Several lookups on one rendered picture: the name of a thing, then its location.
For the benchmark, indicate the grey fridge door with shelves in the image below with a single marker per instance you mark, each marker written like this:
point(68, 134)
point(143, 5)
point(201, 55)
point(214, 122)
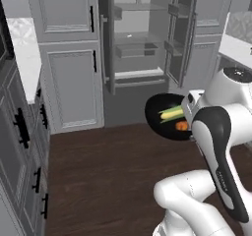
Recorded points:
point(180, 33)

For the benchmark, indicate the small white jar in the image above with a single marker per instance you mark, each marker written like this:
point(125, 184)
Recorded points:
point(138, 0)

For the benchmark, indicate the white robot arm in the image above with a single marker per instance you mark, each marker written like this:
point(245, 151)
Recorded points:
point(197, 197)

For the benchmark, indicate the orange chicken drumstick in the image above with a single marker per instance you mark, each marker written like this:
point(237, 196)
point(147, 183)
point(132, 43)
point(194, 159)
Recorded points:
point(181, 126)

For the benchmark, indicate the yellow corn cob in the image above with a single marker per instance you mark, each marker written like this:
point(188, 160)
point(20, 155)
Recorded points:
point(171, 114)

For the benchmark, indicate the black wall oven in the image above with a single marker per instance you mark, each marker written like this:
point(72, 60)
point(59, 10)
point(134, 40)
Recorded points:
point(5, 33)

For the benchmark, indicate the grey fridge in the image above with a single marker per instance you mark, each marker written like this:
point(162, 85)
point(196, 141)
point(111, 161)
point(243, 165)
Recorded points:
point(139, 63)

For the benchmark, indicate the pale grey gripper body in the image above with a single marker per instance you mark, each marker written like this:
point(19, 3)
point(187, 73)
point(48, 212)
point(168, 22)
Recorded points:
point(187, 108)

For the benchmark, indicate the black bowl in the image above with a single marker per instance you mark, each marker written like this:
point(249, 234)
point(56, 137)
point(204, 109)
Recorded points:
point(157, 115)

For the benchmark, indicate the dark grey base cupboard run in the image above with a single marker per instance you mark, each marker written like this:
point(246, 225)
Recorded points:
point(19, 154)

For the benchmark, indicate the tall grey cupboard door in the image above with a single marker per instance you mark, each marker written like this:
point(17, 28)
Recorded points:
point(72, 89)

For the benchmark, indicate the short grey cupboard door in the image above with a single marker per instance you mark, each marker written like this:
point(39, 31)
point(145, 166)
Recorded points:
point(62, 7)

